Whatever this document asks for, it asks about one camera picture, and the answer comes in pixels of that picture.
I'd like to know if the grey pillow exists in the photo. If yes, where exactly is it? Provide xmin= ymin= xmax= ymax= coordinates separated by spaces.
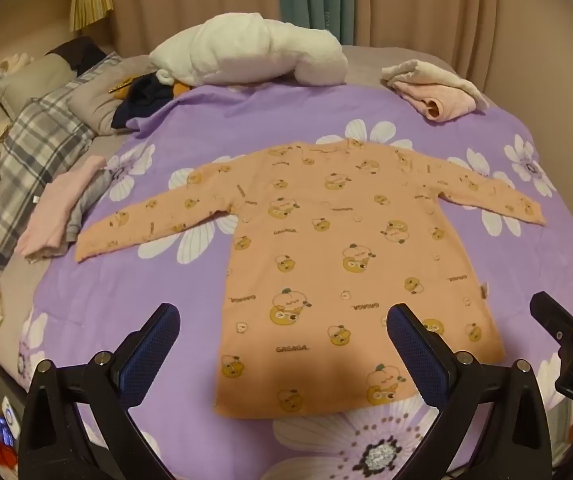
xmin=66 ymin=55 xmax=140 ymax=137

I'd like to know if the navy clothing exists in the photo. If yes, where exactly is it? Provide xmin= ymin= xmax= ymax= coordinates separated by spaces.
xmin=111 ymin=72 xmax=178 ymax=131

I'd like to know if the cream folded cloth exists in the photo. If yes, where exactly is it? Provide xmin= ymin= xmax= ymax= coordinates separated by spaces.
xmin=380 ymin=59 xmax=489 ymax=111

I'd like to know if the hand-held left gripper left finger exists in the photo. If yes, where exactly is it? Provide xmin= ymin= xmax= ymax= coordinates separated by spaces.
xmin=18 ymin=303 xmax=182 ymax=480

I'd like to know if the orange duck print shirt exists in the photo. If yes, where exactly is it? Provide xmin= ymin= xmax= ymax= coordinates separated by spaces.
xmin=75 ymin=137 xmax=547 ymax=418

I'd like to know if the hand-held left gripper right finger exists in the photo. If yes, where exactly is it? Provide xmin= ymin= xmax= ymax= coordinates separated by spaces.
xmin=386 ymin=303 xmax=552 ymax=480

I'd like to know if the dark brown cloth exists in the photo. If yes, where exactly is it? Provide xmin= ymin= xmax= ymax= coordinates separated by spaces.
xmin=47 ymin=36 xmax=108 ymax=77

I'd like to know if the grey plaid duvet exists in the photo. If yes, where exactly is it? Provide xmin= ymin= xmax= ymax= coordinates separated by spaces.
xmin=0 ymin=50 xmax=123 ymax=306

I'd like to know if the beige pillow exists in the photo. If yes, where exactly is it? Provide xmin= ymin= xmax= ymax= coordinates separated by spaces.
xmin=0 ymin=52 xmax=78 ymax=107

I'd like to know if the white fluffy blanket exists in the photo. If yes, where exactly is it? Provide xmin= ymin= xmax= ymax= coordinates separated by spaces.
xmin=149 ymin=14 xmax=349 ymax=88

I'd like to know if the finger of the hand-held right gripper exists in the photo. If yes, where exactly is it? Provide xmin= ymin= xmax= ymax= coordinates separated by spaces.
xmin=530 ymin=291 xmax=573 ymax=356

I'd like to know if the purple floral blanket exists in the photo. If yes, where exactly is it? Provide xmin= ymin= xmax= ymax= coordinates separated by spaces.
xmin=16 ymin=82 xmax=573 ymax=480

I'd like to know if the grey garment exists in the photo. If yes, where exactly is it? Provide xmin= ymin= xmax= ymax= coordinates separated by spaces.
xmin=64 ymin=170 xmax=113 ymax=246

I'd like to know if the pale pink garment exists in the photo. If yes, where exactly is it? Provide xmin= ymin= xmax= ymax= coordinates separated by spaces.
xmin=16 ymin=155 xmax=108 ymax=261

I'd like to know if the pink folded garment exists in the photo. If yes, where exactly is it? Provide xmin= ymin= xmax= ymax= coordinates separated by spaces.
xmin=396 ymin=82 xmax=477 ymax=122

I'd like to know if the yellow straw tassel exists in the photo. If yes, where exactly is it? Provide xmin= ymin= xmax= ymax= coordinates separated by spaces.
xmin=70 ymin=0 xmax=115 ymax=32

